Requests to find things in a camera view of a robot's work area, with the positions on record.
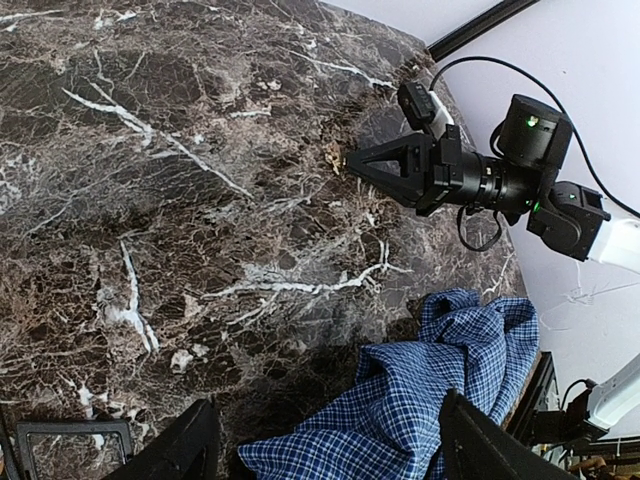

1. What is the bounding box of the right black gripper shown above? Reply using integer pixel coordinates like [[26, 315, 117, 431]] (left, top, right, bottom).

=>
[[346, 125, 462, 216]]

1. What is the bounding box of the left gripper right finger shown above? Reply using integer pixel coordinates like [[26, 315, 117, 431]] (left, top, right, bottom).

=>
[[439, 389, 572, 480]]

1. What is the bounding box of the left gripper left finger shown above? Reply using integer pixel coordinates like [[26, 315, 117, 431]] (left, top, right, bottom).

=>
[[106, 399, 220, 480]]

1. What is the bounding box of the blue checkered shirt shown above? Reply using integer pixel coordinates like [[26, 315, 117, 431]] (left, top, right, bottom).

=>
[[238, 288, 539, 479]]

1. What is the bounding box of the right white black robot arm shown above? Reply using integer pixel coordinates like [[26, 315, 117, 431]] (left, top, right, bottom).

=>
[[346, 93, 639, 272]]

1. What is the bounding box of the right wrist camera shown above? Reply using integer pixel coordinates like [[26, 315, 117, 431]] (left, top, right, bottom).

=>
[[397, 82, 455, 140]]

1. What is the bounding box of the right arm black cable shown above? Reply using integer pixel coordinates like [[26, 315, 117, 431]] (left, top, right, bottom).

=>
[[428, 55, 640, 221]]

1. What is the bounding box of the middle black display frame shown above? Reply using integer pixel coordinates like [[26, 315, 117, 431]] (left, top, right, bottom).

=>
[[16, 420, 134, 479]]

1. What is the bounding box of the right black frame post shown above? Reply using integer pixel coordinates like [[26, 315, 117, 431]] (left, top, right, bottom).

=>
[[427, 0, 539, 62]]

